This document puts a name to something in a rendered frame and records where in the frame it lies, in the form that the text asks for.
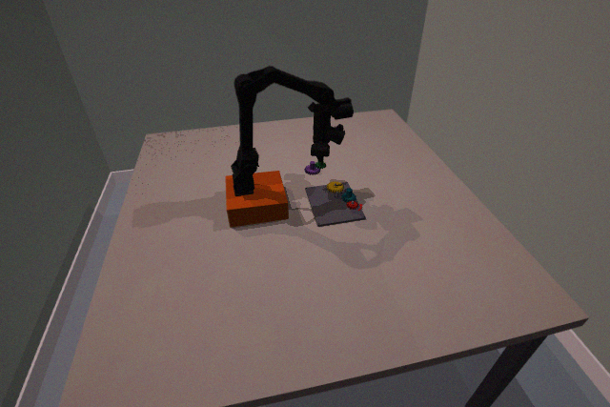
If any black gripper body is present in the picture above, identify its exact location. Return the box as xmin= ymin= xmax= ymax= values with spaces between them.
xmin=311 ymin=122 xmax=331 ymax=157

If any purple gear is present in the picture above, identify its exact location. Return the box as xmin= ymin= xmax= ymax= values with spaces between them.
xmin=305 ymin=161 xmax=320 ymax=174

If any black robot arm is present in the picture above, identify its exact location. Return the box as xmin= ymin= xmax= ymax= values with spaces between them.
xmin=231 ymin=66 xmax=354 ymax=196

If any yellow gear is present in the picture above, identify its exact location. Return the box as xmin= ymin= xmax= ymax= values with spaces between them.
xmin=327 ymin=181 xmax=344 ymax=193

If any teal gear with hub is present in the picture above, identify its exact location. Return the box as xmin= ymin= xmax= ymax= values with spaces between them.
xmin=341 ymin=188 xmax=356 ymax=202

